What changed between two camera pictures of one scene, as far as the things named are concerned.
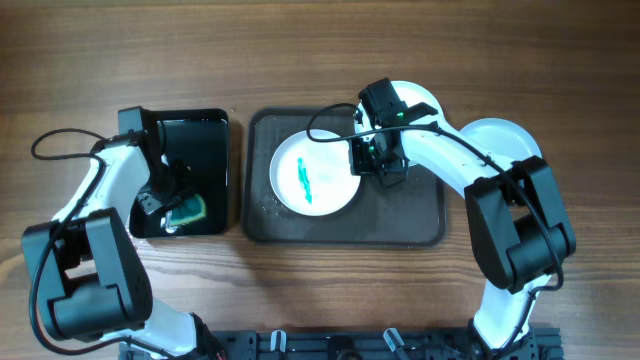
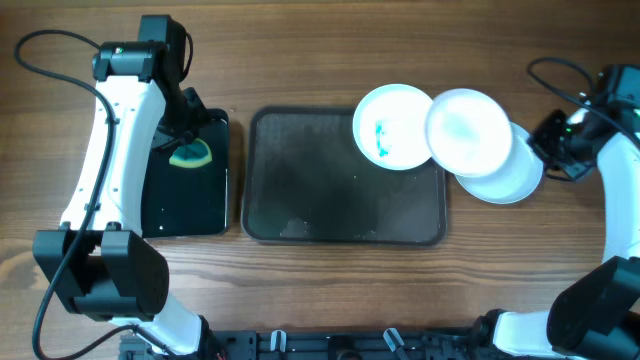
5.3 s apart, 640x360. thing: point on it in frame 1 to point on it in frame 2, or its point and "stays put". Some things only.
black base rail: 356,344 stays put
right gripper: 358,164 to 549,121
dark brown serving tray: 411,214 stays put
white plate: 314,177 to 468,132
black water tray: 194,156 stays put
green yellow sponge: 192,208 to 192,155
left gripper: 184,185 to 197,118
